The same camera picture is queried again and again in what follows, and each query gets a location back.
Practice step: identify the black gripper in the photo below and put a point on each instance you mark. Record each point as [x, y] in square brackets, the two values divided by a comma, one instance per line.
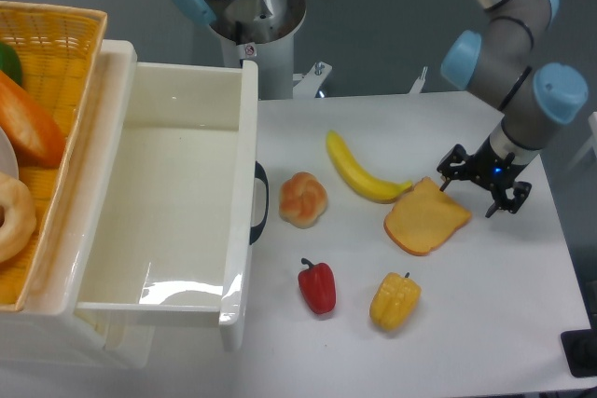
[496, 166]

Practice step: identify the toast bread slice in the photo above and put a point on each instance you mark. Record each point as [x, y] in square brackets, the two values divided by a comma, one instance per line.
[424, 219]

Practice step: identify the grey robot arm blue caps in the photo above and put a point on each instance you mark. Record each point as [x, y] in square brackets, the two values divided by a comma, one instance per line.
[535, 103]

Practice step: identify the round knotted bread roll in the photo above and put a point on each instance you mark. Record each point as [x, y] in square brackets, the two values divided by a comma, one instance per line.
[302, 199]

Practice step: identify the yellow banana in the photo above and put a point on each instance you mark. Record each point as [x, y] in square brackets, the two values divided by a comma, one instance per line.
[356, 177]

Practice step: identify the yellow bell pepper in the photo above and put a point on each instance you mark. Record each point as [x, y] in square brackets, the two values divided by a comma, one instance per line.
[396, 298]

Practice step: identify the black device at table corner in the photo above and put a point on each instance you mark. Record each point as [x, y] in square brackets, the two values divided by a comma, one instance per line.
[580, 351]

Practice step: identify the red bell pepper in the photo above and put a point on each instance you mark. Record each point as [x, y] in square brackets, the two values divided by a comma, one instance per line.
[317, 286]

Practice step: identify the white open drawer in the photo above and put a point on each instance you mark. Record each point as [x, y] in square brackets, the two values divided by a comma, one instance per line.
[173, 242]

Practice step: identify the yellow woven basket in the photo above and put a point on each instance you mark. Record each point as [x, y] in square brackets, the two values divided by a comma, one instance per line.
[58, 47]

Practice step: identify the orange baguette loaf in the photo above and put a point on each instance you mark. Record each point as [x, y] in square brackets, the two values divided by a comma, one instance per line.
[30, 127]

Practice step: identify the white drawer cabinet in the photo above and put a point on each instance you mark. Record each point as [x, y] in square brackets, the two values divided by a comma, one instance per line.
[50, 328]

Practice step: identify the green pepper in basket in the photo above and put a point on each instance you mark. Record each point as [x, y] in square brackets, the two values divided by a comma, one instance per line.
[10, 63]

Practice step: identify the white table clamp bracket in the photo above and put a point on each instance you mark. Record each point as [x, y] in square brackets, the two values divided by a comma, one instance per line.
[311, 84]

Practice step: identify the dark drawer handle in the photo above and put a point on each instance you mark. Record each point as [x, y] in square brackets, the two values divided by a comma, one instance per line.
[261, 203]

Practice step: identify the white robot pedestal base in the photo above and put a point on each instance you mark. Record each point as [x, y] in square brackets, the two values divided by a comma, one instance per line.
[260, 31]

